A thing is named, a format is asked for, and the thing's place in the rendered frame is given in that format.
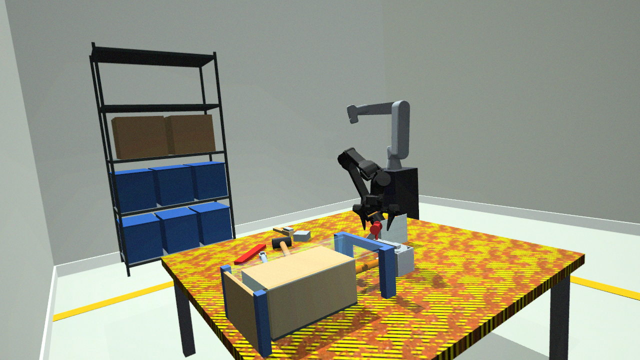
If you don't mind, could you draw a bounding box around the red flat bar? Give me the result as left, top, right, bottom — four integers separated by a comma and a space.
234, 244, 266, 265

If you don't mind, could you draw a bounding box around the mallet with dark grey head and wooden handle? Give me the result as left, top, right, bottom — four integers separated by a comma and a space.
271, 236, 292, 251

